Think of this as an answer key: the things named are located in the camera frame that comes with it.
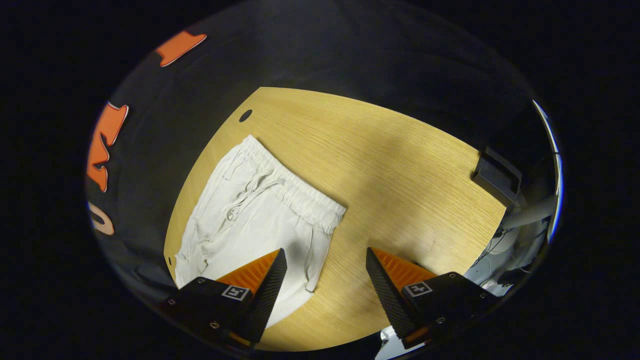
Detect black rectangular box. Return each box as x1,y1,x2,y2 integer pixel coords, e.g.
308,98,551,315
472,146,523,208

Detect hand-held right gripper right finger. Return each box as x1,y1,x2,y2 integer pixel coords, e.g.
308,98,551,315
366,247,501,350

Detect black backdrop cloth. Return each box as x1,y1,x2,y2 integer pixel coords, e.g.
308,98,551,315
85,0,556,311

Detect white tube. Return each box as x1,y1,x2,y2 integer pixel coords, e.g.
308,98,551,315
502,196,557,230

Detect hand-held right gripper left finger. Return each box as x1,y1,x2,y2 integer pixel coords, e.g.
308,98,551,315
160,248,289,347

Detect white jeans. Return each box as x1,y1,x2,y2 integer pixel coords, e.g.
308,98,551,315
174,134,347,328

